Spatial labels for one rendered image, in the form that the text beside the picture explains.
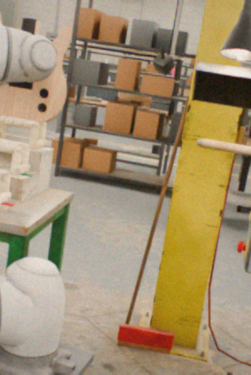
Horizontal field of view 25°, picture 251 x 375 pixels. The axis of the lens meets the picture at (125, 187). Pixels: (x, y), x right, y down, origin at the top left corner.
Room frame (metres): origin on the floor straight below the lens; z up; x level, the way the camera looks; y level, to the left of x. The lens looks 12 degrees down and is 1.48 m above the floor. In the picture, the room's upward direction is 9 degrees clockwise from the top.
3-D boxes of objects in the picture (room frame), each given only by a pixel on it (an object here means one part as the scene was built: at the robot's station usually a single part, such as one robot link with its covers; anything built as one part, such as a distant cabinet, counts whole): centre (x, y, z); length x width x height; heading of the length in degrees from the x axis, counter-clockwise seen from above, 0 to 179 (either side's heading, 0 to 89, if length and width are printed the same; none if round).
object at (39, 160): (2.25, 0.46, 1.02); 0.27 x 0.15 x 0.17; 81
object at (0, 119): (2.22, 0.47, 1.20); 0.20 x 0.03 x 0.03; 80
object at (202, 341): (3.03, -0.40, 0.02); 0.40 x 0.40 x 0.02; 82
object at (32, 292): (1.33, 0.19, 0.87); 0.18 x 0.16 x 0.22; 117
